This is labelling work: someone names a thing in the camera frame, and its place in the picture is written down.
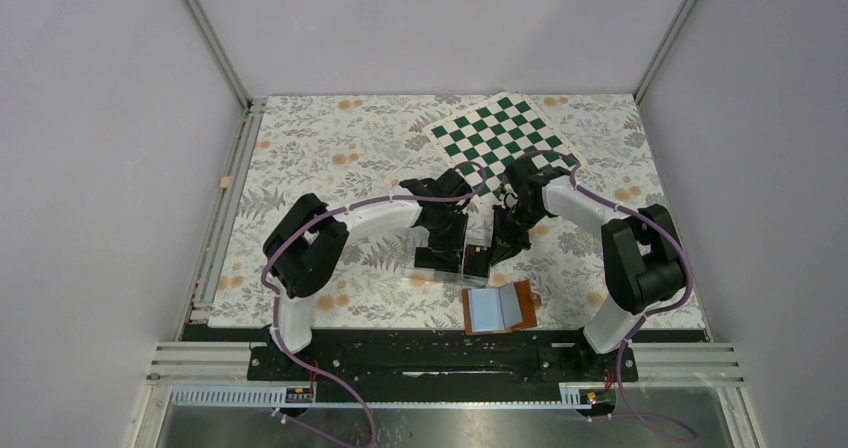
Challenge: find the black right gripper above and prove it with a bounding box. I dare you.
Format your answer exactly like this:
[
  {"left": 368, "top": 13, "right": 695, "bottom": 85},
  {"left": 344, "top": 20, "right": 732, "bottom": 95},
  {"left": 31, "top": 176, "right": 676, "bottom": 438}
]
[{"left": 486, "top": 202, "right": 546, "bottom": 267}]

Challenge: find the brown leather card holder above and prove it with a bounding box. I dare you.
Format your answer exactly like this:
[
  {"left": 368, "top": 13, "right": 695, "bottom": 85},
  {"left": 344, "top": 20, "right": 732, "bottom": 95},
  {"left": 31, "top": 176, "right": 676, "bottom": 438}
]
[{"left": 461, "top": 280, "right": 541, "bottom": 336}]

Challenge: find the clear acrylic card box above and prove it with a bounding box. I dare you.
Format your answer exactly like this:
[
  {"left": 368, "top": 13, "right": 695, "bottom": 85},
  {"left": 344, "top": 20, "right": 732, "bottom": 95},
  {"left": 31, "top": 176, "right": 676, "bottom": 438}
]
[{"left": 402, "top": 233, "right": 491, "bottom": 287}]

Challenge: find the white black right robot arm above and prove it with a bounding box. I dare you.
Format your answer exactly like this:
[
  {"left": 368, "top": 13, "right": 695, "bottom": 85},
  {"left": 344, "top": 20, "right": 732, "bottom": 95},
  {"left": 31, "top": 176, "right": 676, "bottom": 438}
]
[{"left": 489, "top": 159, "right": 693, "bottom": 380}]

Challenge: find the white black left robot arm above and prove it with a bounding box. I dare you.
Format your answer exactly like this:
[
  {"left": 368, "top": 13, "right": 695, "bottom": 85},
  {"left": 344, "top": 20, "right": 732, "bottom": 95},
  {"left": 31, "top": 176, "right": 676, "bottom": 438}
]
[{"left": 260, "top": 169, "right": 474, "bottom": 379}]

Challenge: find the green white checkered mat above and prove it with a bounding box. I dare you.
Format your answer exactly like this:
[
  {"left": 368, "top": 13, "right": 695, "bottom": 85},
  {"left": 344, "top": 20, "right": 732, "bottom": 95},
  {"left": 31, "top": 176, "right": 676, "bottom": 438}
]
[{"left": 423, "top": 92, "right": 581, "bottom": 210}]

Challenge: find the floral patterned table cloth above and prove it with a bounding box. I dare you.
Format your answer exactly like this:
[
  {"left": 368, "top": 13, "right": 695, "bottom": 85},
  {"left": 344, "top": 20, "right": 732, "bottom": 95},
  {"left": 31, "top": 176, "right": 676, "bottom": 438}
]
[{"left": 215, "top": 93, "right": 702, "bottom": 332}]

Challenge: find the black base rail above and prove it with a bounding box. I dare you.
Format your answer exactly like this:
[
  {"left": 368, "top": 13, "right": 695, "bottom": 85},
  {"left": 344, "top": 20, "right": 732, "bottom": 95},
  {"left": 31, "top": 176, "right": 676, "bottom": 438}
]
[{"left": 248, "top": 325, "right": 641, "bottom": 403}]

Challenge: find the white slotted cable duct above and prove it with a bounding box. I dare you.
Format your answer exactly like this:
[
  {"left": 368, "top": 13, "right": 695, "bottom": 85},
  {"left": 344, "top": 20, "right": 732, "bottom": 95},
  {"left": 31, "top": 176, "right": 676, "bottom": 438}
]
[{"left": 172, "top": 381, "right": 601, "bottom": 410}]

